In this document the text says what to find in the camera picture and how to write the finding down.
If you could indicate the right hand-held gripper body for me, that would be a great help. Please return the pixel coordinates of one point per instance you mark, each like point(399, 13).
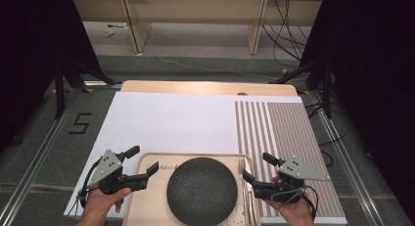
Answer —
point(303, 170)

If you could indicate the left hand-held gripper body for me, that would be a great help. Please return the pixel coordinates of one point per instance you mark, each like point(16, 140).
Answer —
point(106, 165)

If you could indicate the silver fork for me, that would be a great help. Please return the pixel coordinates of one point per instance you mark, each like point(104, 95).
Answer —
point(241, 166)

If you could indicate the beige tray with rabbit print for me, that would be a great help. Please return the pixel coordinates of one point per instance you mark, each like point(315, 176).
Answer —
point(151, 200)

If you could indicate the black round plate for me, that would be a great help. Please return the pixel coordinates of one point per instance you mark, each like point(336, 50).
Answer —
point(202, 190)

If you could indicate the person's left hand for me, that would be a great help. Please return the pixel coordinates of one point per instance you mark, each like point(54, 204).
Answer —
point(99, 204)

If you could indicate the person's right hand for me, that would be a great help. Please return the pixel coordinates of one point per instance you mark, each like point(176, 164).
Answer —
point(297, 214)

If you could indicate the striped beige placemat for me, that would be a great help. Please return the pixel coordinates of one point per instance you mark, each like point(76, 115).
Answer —
point(293, 128)

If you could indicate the white board sheet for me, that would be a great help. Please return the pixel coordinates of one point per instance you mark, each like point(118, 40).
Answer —
point(163, 121)

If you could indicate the black metal stand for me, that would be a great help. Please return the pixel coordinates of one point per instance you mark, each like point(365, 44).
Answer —
point(327, 89)
point(59, 89)

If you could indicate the small beige floor scrap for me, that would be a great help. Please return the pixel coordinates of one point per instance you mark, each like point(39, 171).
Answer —
point(109, 33)

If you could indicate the black curtain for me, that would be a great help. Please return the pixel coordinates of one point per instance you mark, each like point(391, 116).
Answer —
point(29, 50)
point(375, 72)

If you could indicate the black marker pen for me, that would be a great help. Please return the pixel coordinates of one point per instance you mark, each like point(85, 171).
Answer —
point(117, 25)

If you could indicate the beige wooden desk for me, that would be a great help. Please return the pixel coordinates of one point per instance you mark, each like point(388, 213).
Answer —
point(195, 10)

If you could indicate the aluminium floor rail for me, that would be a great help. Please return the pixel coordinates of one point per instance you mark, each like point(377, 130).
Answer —
point(39, 157)
point(345, 154)

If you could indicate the short aluminium cross rail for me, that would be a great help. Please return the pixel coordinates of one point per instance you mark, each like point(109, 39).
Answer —
point(98, 83)

